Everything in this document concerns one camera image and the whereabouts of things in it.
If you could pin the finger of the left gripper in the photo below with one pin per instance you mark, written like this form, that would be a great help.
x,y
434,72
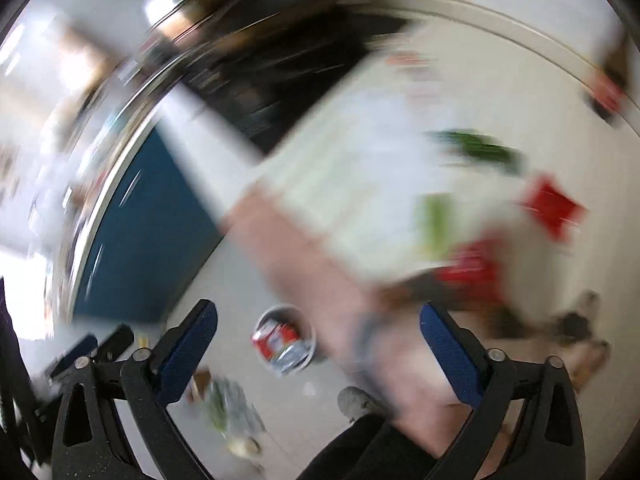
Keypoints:
x,y
84,347
115,345

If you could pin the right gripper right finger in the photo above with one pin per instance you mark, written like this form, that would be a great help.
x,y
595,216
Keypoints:
x,y
547,442

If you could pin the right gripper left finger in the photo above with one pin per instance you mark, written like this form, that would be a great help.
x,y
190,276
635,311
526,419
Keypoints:
x,y
90,441

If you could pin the red small wrapper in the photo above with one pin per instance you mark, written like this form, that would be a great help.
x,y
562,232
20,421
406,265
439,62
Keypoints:
x,y
551,208

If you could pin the light green vegetable piece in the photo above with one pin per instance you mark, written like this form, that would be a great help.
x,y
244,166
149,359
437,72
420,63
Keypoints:
x,y
436,221

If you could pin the green pepper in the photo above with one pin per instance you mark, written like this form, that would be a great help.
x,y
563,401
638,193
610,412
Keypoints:
x,y
472,147

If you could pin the red white sugar bag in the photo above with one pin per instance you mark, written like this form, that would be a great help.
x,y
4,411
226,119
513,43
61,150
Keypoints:
x,y
281,345

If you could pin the blue kitchen cabinets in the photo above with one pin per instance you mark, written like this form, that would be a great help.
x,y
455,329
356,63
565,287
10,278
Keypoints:
x,y
152,240

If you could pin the white trash bucket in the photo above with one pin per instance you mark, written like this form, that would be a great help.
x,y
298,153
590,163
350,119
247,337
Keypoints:
x,y
290,314

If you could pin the brown cardboard box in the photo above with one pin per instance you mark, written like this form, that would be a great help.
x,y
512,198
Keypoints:
x,y
197,390

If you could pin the cat shaped mat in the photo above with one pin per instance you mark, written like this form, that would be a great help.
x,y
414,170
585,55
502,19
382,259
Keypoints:
x,y
569,334

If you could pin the bag of green vegetables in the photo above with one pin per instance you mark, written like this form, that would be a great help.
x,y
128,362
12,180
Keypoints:
x,y
234,417

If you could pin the black trouser legs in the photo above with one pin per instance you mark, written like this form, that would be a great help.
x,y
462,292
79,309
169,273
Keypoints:
x,y
372,448

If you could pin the black gas stove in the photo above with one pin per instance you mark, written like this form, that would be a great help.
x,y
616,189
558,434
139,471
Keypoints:
x,y
262,91

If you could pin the brown vinegar bottle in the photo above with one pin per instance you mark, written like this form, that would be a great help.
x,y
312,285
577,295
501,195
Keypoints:
x,y
611,79

